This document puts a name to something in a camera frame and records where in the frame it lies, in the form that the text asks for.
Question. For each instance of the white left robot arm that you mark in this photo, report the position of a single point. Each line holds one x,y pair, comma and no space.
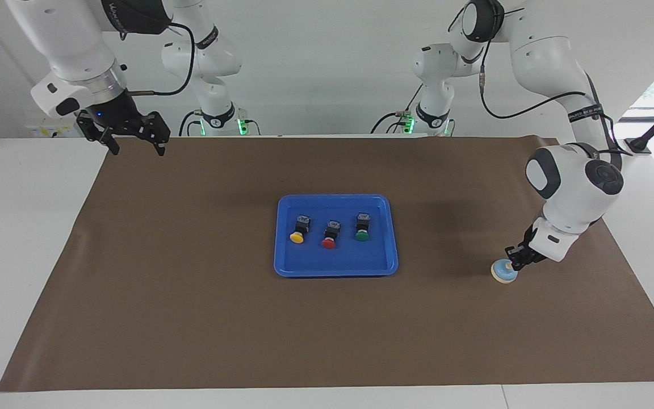
571,199

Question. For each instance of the red push button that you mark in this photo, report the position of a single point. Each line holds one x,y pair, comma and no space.
331,234

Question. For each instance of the green push button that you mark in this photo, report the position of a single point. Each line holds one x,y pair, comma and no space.
362,227

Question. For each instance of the brown paper table mat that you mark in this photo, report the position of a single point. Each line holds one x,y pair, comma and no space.
327,335

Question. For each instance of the blue desk bell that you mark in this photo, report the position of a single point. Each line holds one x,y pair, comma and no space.
502,274

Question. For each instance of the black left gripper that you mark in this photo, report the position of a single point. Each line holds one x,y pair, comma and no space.
531,250

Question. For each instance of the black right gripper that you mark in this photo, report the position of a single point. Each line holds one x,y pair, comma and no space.
120,119

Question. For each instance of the yellow push button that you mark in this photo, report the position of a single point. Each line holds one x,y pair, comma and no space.
300,229

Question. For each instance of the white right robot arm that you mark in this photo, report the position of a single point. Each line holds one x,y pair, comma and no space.
71,45

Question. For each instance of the blue plastic tray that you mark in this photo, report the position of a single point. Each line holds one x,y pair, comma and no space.
335,261

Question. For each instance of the white wall socket box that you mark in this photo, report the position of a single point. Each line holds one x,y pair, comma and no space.
43,130

